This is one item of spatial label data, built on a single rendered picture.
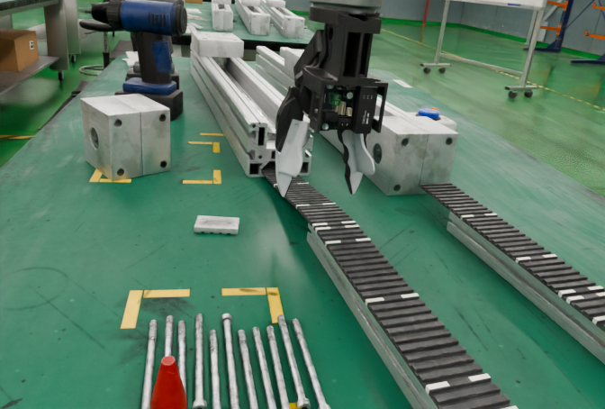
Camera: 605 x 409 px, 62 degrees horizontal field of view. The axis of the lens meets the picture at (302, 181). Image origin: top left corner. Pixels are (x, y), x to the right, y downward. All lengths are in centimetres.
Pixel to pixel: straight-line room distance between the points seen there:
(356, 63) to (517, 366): 30
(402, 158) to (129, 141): 38
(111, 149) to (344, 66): 36
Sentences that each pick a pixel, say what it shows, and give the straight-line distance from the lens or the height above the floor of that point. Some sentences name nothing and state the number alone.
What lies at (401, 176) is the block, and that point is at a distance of 74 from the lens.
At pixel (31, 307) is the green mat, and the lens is 51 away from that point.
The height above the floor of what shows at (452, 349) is 81.
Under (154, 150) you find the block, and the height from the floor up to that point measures 82.
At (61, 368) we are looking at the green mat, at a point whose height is 78.
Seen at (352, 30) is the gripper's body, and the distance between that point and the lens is 49.
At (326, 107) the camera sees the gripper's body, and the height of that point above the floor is 95.
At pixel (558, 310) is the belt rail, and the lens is 56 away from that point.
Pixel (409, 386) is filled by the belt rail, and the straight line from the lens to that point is 41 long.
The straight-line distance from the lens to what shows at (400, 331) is 42.
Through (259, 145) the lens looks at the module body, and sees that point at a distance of 75.
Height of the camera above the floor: 107
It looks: 22 degrees down
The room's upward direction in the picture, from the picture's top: 5 degrees clockwise
